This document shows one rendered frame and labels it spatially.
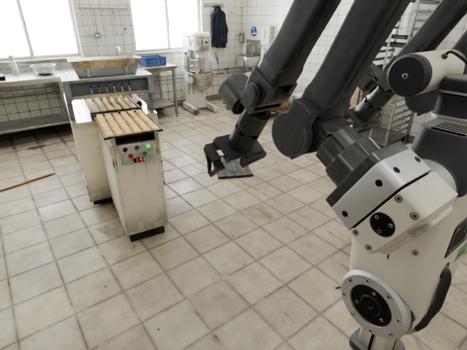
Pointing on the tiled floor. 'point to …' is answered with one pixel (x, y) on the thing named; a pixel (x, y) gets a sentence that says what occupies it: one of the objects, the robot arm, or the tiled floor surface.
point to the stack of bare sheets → (233, 170)
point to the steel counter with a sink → (28, 77)
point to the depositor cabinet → (92, 167)
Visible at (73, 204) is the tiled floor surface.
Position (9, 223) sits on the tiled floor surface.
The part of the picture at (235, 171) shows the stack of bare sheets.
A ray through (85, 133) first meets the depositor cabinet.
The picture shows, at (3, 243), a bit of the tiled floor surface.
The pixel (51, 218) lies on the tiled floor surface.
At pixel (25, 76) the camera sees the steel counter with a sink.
